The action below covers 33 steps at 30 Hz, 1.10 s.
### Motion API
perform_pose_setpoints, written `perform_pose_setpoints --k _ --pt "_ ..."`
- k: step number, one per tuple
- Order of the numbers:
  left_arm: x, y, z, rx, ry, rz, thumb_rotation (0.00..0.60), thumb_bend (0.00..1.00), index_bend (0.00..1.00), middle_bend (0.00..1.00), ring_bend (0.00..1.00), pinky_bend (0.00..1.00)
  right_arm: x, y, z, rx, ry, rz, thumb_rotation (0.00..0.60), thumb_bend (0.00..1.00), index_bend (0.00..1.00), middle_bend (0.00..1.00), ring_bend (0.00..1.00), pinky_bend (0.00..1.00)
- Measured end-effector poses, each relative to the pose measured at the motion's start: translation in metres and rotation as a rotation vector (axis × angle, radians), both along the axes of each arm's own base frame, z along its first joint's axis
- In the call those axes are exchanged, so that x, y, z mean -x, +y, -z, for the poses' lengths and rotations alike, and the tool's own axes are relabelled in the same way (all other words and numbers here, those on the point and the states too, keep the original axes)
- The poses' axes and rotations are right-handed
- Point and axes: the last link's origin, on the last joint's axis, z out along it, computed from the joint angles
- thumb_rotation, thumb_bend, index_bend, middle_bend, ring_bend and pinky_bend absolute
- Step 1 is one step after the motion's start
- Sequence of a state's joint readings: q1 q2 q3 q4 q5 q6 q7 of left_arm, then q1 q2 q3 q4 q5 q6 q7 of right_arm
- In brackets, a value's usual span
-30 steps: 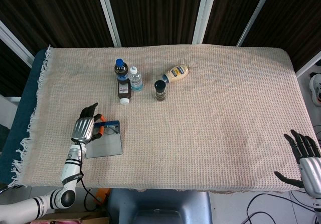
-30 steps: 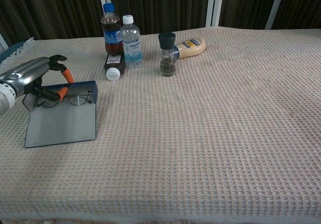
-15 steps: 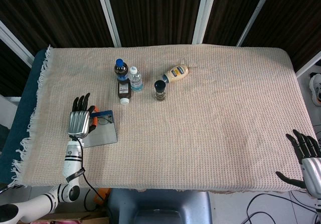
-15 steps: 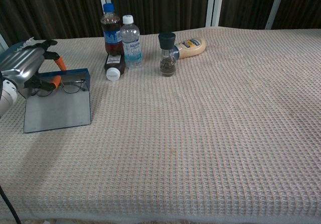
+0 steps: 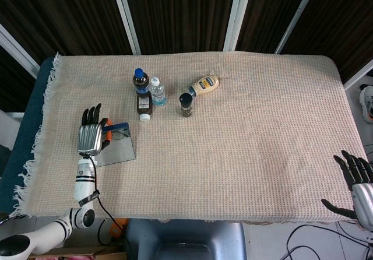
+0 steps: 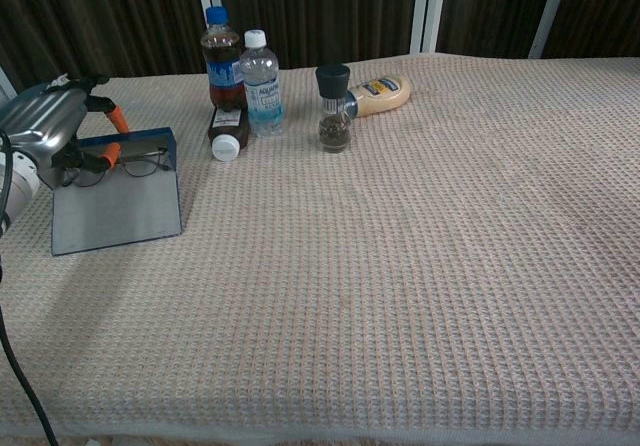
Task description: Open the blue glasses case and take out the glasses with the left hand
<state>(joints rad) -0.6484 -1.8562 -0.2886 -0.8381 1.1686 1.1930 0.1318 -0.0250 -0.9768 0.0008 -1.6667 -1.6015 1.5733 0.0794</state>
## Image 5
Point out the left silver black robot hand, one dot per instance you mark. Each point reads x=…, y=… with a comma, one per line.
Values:
x=89, y=139

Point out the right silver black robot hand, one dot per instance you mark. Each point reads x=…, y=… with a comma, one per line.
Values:
x=362, y=201

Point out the dark blue floral box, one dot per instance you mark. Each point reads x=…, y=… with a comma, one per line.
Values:
x=119, y=152

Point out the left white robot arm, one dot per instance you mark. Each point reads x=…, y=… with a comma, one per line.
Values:
x=83, y=187

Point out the brown medicine bottle white cap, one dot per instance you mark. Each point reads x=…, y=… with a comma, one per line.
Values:
x=144, y=105

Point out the cola bottle blue cap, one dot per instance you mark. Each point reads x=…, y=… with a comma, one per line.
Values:
x=141, y=82

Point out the clear water bottle white cap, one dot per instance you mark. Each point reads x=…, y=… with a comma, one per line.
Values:
x=158, y=92

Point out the orange tool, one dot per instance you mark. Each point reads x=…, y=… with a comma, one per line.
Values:
x=120, y=226

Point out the white sneaker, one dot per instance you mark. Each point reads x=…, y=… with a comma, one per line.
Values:
x=367, y=102

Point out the glass pepper grinder black top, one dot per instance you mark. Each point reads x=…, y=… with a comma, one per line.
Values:
x=186, y=101

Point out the brown cardboard box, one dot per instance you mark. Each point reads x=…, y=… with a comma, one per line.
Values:
x=73, y=255

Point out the mayonnaise squeeze bottle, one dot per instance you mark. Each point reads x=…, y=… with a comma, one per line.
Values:
x=205, y=85

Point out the beige waffle tablecloth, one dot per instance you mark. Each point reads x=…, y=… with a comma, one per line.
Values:
x=233, y=155

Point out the grey blue plastic chair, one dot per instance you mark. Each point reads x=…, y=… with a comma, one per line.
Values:
x=186, y=239

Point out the white partition frame post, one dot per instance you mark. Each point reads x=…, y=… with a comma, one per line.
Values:
x=126, y=18
x=358, y=79
x=17, y=50
x=237, y=15
x=297, y=18

